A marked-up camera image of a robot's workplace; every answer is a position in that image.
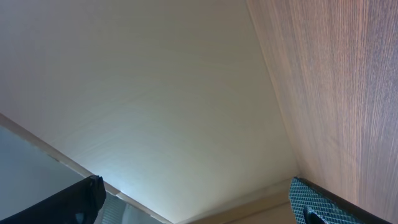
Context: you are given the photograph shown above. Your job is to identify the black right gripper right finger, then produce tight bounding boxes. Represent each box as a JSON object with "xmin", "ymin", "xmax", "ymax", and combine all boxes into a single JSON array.
[{"xmin": 289, "ymin": 177, "xmax": 389, "ymax": 224}]

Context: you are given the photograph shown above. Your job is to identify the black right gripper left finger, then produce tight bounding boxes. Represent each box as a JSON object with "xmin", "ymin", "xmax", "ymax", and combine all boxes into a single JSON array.
[{"xmin": 1, "ymin": 175, "xmax": 106, "ymax": 224}]

